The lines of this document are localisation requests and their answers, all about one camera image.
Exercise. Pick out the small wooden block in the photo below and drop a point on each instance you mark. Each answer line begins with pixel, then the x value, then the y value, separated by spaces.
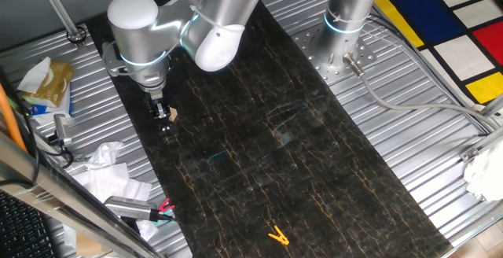
pixel 173 114

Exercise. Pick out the crumpled white tissue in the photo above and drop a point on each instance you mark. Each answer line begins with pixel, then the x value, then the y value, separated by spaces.
pixel 104 153

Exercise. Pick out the aluminium frame bar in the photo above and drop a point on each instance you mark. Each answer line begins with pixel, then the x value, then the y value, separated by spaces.
pixel 59 195

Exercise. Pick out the aluminium profile with bracket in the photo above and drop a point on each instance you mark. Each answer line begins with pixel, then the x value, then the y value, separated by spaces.
pixel 469 153

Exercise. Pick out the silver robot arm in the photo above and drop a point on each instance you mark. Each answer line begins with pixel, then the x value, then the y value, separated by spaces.
pixel 137 34

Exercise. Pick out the black keyboard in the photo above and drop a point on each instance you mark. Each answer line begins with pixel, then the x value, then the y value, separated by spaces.
pixel 23 230

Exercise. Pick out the colour block patterned cloth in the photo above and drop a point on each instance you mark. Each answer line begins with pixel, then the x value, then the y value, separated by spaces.
pixel 416 6

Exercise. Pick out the white pulled tissue sheet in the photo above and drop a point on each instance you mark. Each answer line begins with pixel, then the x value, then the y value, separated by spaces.
pixel 35 77

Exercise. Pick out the ribbed silver camera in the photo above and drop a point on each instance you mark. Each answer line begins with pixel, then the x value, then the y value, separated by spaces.
pixel 125 207

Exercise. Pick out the blue white tissue pack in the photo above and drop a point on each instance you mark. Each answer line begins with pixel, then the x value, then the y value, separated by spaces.
pixel 43 110

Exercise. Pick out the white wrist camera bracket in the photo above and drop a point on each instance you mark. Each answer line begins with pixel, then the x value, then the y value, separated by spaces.
pixel 112 63

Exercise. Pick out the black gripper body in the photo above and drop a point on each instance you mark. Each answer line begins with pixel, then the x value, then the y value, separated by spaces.
pixel 157 100

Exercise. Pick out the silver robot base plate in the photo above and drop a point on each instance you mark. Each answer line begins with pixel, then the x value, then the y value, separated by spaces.
pixel 304 41

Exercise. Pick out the silver camera stand pole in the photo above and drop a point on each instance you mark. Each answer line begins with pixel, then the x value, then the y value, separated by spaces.
pixel 55 4

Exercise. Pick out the green plastic clip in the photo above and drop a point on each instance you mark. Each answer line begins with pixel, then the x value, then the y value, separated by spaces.
pixel 169 212

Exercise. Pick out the black marble pattern mat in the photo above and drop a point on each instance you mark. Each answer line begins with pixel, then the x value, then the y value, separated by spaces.
pixel 255 152

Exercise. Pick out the orange clothespin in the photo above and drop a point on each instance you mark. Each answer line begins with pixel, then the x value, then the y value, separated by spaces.
pixel 280 237

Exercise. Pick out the white cloth bundle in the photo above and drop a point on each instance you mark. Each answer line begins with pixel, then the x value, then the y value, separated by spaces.
pixel 485 171

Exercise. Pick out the grey camera stand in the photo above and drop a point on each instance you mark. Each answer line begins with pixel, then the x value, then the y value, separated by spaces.
pixel 61 128

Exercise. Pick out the yellow tissue box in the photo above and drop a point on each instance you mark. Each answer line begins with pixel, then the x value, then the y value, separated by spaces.
pixel 55 83

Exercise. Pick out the red plastic clip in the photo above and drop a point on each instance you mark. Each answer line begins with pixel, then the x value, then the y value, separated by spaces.
pixel 166 205

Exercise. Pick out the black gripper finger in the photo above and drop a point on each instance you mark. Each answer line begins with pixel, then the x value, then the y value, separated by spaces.
pixel 166 120
pixel 156 113

